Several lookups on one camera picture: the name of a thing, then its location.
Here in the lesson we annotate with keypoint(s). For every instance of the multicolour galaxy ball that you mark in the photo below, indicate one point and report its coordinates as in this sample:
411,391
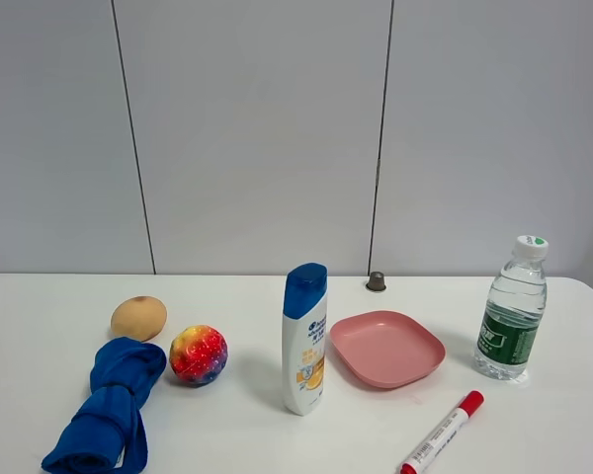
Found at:
198,355

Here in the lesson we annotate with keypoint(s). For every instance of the clear water bottle green label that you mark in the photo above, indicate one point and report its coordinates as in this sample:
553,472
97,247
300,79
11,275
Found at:
515,305

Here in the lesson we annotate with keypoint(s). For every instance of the red white marker pen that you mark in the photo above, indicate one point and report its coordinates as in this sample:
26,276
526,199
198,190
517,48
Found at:
434,443

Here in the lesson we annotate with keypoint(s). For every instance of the pink square plastic plate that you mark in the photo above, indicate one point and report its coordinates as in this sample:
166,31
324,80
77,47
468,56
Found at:
386,349

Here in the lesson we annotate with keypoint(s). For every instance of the small brown coffee capsule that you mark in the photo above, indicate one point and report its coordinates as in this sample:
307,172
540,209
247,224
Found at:
376,282

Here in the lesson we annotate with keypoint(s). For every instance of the blue towel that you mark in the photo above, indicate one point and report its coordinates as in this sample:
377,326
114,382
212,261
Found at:
107,434

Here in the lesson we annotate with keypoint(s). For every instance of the white shampoo bottle blue cap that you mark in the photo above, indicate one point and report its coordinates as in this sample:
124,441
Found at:
303,337

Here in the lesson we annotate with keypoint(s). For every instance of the tan potato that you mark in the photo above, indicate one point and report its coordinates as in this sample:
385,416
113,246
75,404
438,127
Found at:
139,318

